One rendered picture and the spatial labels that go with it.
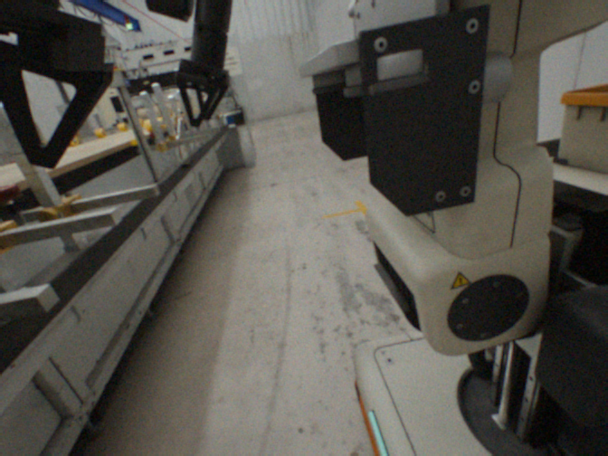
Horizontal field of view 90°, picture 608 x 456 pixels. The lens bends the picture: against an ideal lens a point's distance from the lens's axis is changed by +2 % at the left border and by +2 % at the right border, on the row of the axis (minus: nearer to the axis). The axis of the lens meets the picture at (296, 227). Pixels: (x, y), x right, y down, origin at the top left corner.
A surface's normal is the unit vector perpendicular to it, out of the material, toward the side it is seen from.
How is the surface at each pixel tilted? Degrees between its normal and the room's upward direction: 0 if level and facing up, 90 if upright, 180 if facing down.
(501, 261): 90
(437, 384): 0
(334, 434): 0
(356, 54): 90
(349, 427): 0
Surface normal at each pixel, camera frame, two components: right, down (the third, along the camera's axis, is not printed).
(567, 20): 0.10, 0.41
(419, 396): -0.18, -0.89
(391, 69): -0.13, 0.44
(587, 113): -0.97, 0.24
